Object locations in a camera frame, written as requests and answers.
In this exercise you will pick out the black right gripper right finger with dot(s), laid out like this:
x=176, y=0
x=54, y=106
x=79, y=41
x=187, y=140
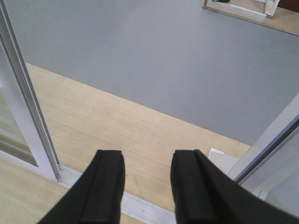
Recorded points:
x=203, y=194

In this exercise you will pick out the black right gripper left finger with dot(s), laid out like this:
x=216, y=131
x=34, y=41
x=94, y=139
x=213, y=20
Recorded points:
x=96, y=196

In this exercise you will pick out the white framed sliding glass door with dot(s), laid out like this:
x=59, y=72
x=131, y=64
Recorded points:
x=24, y=138

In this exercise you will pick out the white door bottom track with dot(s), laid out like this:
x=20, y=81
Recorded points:
x=133, y=209

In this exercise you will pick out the white diagonal support brace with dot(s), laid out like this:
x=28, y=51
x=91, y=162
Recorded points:
x=230, y=165

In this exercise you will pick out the light wooden floor platform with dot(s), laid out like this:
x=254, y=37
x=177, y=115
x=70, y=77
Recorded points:
x=82, y=119

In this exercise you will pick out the white door jamb frame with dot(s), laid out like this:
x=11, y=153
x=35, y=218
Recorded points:
x=283, y=126

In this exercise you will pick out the distant wooden platform with frame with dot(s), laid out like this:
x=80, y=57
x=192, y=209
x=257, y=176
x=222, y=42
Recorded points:
x=263, y=12

